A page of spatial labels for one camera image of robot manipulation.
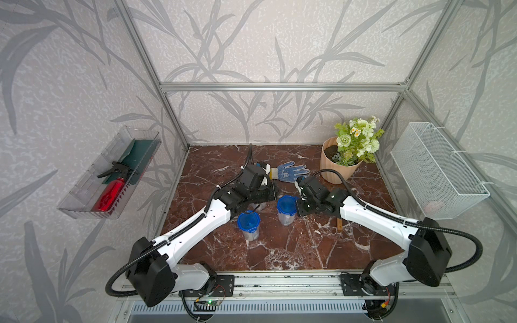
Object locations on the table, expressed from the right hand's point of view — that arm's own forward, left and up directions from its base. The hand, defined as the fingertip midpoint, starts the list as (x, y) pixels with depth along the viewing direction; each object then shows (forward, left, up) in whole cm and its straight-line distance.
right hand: (296, 205), depth 83 cm
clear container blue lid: (-1, +4, -3) cm, 5 cm away
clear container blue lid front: (-7, +20, -1) cm, 21 cm away
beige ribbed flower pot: (+16, -25, +1) cm, 30 cm away
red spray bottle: (-7, +58, +25) cm, 64 cm away
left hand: (0, +6, +11) cm, 12 cm away
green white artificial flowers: (+23, -27, +15) cm, 39 cm away
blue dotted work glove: (+25, +1, -11) cm, 28 cm away
